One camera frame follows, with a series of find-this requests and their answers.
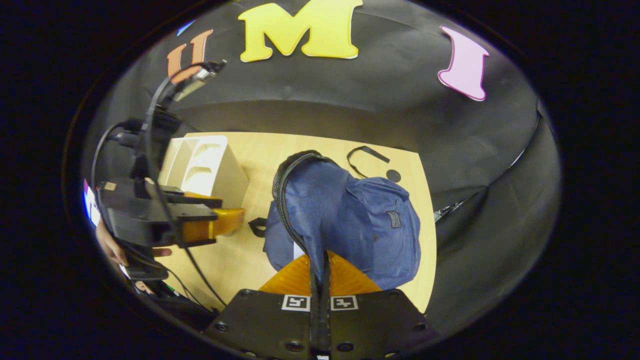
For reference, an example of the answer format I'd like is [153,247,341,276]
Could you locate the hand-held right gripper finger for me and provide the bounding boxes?
[321,250,442,360]
[204,251,320,360]

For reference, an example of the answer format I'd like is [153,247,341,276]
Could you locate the white bookshelf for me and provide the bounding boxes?
[158,134,250,212]

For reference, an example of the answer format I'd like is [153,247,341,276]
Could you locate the blue schoolbag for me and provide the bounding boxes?
[248,145,422,292]

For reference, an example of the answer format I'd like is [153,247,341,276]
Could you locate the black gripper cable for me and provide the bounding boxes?
[141,59,228,307]

